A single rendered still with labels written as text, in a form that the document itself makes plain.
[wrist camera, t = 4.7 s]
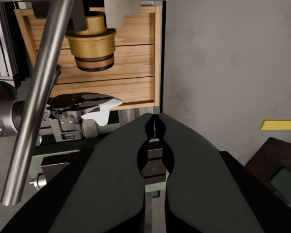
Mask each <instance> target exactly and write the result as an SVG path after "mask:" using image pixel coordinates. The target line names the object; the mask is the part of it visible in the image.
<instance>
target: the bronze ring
mask: <svg viewBox="0 0 291 233"><path fill-rule="evenodd" d="M84 12H85V20H86V26H87V30H86V31H80V32H66V33H65V36H64V37H65V38H66V39H68V42H69V46H70V50H71V54H72V55H73V56H75V57H74V58H75V62H76V64H77V68H78V69H80V70H82V71H86V72H99V71H104V70H107V69H109V68H111V67H113V65H114V63H115V62H114V60H115V58H114V52H115V37H114V36H115V35H116V29H115V28H107V24H106V23H107V22H106V14H105V13H104V12H99V11H84Z"/></svg>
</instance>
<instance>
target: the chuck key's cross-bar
mask: <svg viewBox="0 0 291 233"><path fill-rule="evenodd" d="M73 2H74V0H51V3H50V6H49V10H48V15H47V19H46V23H45V27H44V30H43V34H42V38H41V42H40V46H39V50H38V54H37V58H36V62H35V66H34V70H33V74H32V78H31V81H30V86H29V89H28V93H27V97H26V101H25V105H24V110H23V114H22V117H21V121H20V125H19V129H18V133H17V137H16V141H15V145H14V148H13V152H12V157H11V161H10V165H9V168H8V172H7V176H6V180H5V184H4V188H3V192H2V196H1V200H0V202H1V204H3V205H5V206H14V205H16V204H18V203H20V201H21V198H22V194H23V191H24V186H25V182H26V179H27V175H28V172H29V168H30V164H31V160H32V156H33V153H34V149H35V145H36V141H37V138H38V134H39V130H40V126H41V123H42V118H43V115H44V111H45V108H46V104H47V100H48V97H49V92H50V88H51V85H52V81H53V78H54V74H55V70H56V66H57V62H58V59H59V55H60V51H61V47H62V43H63V40H64V36H65V33H66V29H67V24H68V21H69V17H70V13H71V10H72V6H73Z"/></svg>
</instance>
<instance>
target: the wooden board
mask: <svg viewBox="0 0 291 233"><path fill-rule="evenodd" d="M14 12H15V15H16V18H17V21H18V25H19V27H20V30H21V33H22V36H23V39H24V43H25V45H26V48H27V51H28V54H29V57H30V61H31V64H32V67H33V69H34V66H35V62H36V58H37V54H38V50H39V46H40V42H41V38H42V34H43V30H44V27H45V23H46V19H36V17H35V15H34V12H33V9H14ZM160 15H161V6H141V14H138V15H123V17H124V28H115V29H116V35H115V36H114V37H115V52H114V58H115V60H114V62H115V63H114V65H113V67H111V68H109V69H107V70H104V71H99V72H86V71H82V70H80V69H78V68H77V64H76V62H75V58H74V57H75V56H73V55H72V54H71V50H70V46H69V42H68V39H66V38H65V37H64V40H63V43H62V47H61V51H60V55H59V59H58V62H57V64H58V65H60V66H61V70H60V71H61V74H60V76H61V78H60V79H59V80H58V82H57V84H54V87H53V89H52V92H51V94H50V96H49V98H50V97H52V98H54V97H56V96H58V95H62V94H68V93H71V94H73V93H80V92H92V93H99V94H106V95H110V96H114V97H116V98H119V99H121V100H122V104H121V105H119V106H117V107H114V108H111V109H110V111H113V110H125V109H134V108H143V107H151V106H159V60H160Z"/></svg>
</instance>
